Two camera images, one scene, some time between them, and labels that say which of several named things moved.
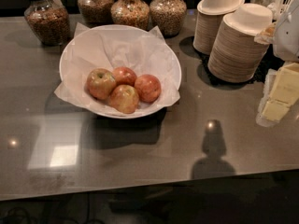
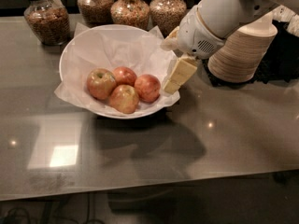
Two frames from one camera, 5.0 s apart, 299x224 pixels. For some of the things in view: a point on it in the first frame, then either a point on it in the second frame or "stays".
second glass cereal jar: (94, 6) stays
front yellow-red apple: (124, 99) stays
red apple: (149, 88) stays
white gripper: (288, 38) -> (195, 36)
